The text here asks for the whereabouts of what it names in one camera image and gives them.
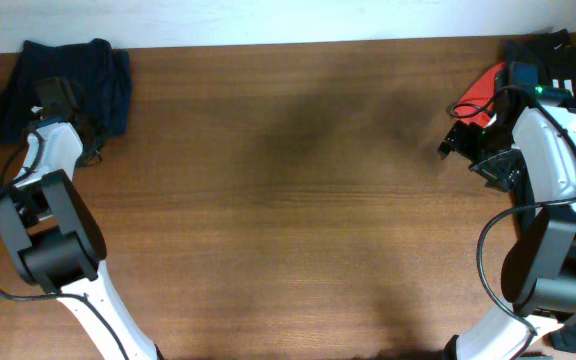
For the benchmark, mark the red cloth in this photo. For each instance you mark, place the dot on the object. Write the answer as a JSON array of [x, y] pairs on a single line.
[[476, 96]]

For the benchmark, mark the navy blue shorts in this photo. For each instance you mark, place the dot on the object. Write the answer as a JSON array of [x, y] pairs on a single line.
[[100, 75]]

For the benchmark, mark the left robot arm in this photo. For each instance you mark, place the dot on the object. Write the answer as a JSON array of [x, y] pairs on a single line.
[[51, 236]]

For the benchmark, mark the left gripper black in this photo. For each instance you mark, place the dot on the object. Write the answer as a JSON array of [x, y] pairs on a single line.
[[78, 129]]

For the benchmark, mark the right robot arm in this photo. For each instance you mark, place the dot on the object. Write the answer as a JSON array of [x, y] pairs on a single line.
[[519, 134]]

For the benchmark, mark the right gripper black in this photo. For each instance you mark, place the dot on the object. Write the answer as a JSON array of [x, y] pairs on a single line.
[[464, 138]]

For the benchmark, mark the black striped sports garment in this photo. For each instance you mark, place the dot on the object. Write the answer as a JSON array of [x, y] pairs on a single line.
[[563, 55]]

